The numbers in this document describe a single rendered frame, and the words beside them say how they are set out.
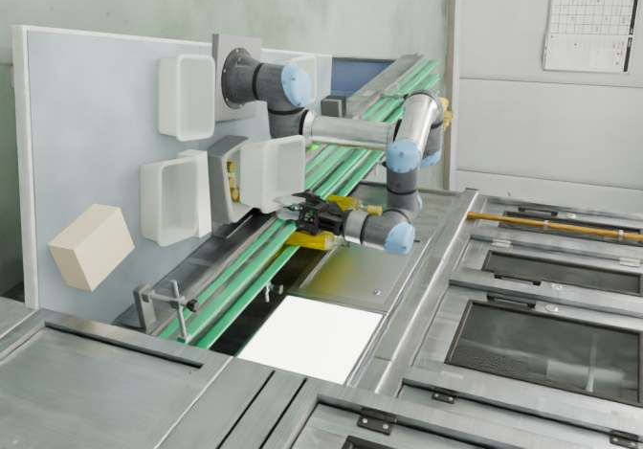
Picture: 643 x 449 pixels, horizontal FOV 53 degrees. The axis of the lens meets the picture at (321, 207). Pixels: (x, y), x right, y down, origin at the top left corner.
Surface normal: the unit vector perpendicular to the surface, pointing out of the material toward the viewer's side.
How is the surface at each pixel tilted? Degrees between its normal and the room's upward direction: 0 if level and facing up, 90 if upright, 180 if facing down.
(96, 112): 0
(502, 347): 90
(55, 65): 0
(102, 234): 0
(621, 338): 90
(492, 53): 90
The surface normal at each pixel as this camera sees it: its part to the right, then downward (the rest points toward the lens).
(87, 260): 0.91, 0.13
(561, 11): -0.40, 0.43
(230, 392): -0.06, -0.90
